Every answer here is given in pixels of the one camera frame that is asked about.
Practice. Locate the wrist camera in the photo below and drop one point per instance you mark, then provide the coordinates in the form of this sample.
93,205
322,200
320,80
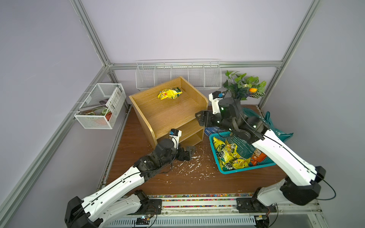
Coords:
215,98
175,135

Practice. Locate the large green fertilizer bag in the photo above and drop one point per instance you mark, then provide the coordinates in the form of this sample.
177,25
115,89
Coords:
244,149

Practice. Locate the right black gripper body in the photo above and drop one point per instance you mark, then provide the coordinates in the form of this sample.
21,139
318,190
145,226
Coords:
216,119

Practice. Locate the teal plastic basket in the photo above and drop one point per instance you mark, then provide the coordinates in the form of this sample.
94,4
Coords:
228,168

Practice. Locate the white wire side basket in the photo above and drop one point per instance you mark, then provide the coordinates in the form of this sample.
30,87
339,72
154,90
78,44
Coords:
116,97

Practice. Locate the yellow green bag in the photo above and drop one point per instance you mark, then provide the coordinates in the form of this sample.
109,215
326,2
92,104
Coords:
218,144
227,153

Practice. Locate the yellow bag top back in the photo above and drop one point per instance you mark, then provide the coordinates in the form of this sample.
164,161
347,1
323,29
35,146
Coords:
171,93

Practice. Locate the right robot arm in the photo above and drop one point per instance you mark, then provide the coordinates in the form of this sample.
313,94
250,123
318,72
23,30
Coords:
301,184

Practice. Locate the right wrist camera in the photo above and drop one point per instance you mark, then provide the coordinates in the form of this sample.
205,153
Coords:
215,98

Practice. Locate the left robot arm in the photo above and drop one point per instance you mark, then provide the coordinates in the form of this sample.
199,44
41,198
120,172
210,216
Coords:
111,202

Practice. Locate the items in side basket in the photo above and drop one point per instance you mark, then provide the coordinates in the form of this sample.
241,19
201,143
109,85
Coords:
97,110

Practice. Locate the artificial green plant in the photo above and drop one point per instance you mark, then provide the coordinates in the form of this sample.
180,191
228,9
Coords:
241,86

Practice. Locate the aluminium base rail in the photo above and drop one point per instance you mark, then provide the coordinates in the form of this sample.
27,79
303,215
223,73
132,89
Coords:
206,211

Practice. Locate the wooden two-tier shelf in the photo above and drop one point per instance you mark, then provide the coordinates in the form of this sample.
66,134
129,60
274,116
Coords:
157,117

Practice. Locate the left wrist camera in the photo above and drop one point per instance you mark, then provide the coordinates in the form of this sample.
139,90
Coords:
175,135

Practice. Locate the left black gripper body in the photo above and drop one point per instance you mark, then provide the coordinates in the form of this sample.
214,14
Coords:
178,154

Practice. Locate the white wire wall rack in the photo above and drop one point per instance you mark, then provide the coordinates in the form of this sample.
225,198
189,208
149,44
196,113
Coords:
203,74

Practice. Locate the blue dotted work gloves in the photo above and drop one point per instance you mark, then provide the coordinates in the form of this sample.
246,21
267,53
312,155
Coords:
213,130

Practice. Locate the green orange fertilizer bag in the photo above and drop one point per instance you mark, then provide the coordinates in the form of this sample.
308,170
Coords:
258,156

